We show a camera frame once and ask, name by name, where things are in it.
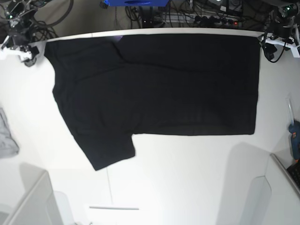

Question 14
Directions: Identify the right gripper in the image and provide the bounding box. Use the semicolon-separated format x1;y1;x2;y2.
0;34;39;67

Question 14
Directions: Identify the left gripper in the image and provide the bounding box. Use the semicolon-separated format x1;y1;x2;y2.
258;25;300;62

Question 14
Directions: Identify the black T-shirt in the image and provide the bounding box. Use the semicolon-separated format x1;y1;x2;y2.
45;34;260;170

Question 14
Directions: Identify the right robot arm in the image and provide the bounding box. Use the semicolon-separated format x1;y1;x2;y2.
0;0;74;67

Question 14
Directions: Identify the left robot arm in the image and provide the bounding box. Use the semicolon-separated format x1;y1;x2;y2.
258;0;300;63

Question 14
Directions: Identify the black power strip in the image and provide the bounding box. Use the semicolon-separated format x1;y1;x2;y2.
194;16;240;26

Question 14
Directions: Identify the blue glue gun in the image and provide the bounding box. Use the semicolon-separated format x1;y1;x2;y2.
286;97;300;162

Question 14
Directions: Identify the blue plastic bin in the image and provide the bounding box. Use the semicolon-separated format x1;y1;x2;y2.
103;0;169;7

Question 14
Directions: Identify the grey cloth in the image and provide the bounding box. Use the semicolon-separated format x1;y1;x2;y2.
0;108;20;159

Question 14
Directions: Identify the black keyboard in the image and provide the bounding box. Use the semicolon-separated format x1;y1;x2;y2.
287;162;300;188

